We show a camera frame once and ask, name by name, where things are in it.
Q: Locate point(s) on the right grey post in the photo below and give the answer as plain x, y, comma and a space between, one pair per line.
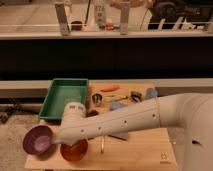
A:
124, 17

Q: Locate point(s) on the blue cloth towel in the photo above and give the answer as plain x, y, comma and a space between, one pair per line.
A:
116, 105

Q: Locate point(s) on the black machine on shelf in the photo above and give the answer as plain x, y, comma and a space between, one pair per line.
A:
197, 12

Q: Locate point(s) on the left grey post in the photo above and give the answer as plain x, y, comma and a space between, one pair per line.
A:
62, 19

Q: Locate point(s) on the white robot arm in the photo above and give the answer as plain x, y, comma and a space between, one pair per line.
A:
192, 112

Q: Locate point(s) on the purple bowl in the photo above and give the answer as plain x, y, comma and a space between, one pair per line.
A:
38, 140

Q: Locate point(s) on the red object on shelf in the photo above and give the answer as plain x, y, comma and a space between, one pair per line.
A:
108, 26

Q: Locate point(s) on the red bowl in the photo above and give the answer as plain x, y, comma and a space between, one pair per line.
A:
74, 152

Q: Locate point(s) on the dark red cup on shelf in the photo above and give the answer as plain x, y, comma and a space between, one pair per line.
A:
76, 25

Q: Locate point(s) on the grey post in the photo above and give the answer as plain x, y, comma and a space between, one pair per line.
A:
62, 19
124, 17

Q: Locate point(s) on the orange carrot toy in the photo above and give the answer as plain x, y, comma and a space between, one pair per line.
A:
110, 88

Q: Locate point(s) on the green plastic tray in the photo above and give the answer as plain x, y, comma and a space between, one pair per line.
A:
61, 92

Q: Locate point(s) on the yellow handled utensil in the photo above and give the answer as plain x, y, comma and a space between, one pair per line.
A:
115, 98

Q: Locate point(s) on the dark grey toy object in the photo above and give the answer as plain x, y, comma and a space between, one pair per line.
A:
136, 96

